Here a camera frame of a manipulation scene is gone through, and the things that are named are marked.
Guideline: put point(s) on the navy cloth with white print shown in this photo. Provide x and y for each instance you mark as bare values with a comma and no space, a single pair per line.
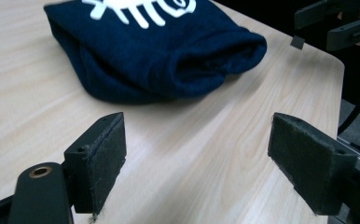
156,59

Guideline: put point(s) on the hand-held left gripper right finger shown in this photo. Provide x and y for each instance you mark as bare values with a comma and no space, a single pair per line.
305,161

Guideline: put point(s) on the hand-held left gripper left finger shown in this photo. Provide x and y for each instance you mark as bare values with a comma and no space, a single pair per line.
97,161

